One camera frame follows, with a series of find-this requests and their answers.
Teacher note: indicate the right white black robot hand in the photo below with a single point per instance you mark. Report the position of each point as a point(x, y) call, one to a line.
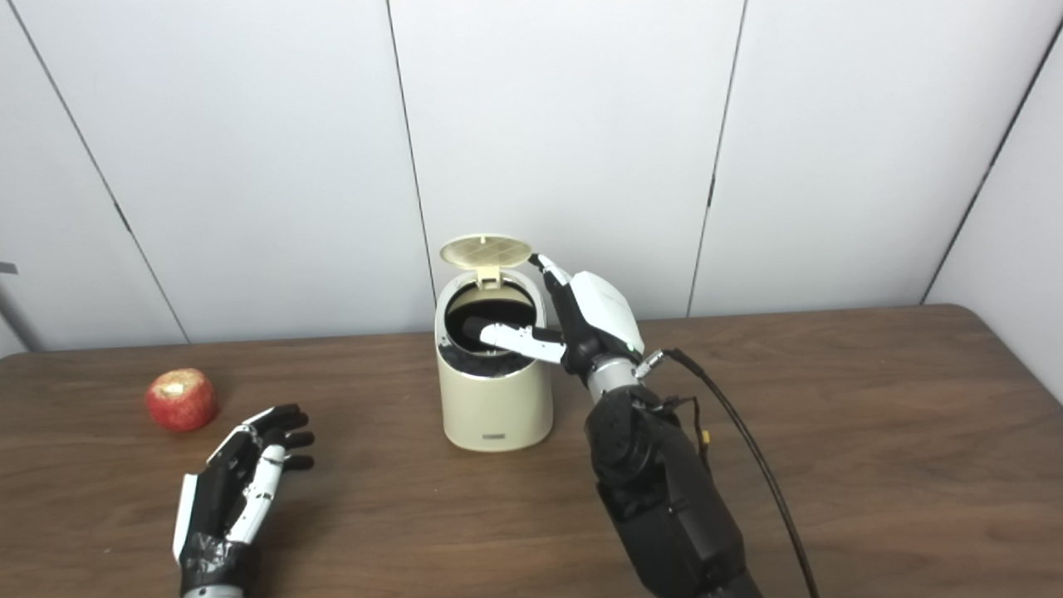
point(602, 311)

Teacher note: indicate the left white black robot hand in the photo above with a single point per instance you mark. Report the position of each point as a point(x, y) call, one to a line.
point(212, 498)

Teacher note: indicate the cream round bin lid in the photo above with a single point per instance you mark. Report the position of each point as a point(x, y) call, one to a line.
point(486, 250)

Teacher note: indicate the red apple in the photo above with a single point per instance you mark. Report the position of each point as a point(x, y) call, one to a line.
point(181, 400)

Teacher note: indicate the cream-colored round bin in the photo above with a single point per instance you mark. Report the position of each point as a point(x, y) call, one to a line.
point(497, 407)

